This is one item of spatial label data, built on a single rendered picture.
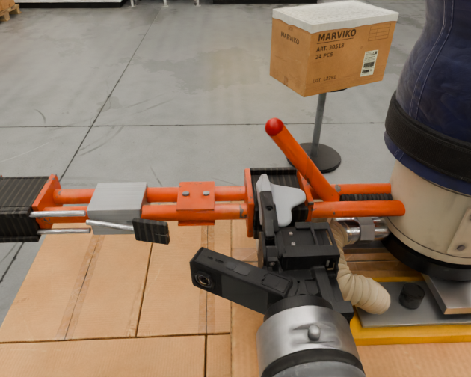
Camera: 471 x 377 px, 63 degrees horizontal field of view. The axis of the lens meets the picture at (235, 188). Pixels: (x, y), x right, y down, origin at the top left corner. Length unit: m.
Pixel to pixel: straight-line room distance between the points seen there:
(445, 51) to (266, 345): 0.34
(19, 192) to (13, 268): 1.77
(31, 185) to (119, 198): 0.12
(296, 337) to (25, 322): 1.07
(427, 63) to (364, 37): 1.98
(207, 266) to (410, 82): 0.31
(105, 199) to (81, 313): 0.78
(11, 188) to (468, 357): 0.63
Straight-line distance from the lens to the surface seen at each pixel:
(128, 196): 0.53
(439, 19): 0.47
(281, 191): 0.48
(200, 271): 0.42
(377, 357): 0.56
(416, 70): 0.48
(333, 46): 2.31
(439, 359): 0.59
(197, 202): 0.51
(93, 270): 1.39
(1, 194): 0.59
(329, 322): 0.36
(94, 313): 1.27
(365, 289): 0.52
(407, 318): 0.58
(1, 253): 2.46
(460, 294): 0.60
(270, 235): 0.42
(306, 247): 0.42
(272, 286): 0.40
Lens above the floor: 1.53
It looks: 37 degrees down
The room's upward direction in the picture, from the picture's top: straight up
